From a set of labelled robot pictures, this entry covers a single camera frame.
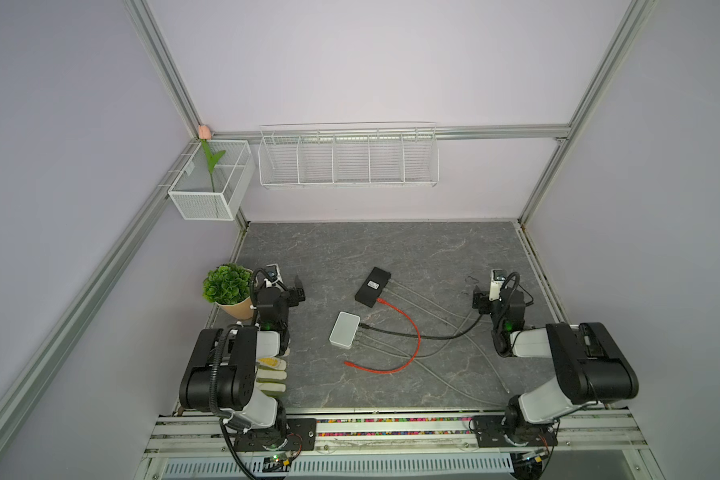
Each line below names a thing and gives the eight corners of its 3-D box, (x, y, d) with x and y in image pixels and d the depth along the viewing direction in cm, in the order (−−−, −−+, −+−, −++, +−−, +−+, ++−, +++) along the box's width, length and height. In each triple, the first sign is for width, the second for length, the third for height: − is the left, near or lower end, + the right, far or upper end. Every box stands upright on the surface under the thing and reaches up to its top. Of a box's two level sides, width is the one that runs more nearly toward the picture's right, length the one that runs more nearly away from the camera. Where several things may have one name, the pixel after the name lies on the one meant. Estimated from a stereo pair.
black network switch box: (355, 300, 101) (354, 295, 98) (374, 270, 109) (374, 265, 106) (372, 308, 99) (372, 303, 96) (390, 277, 107) (391, 272, 104)
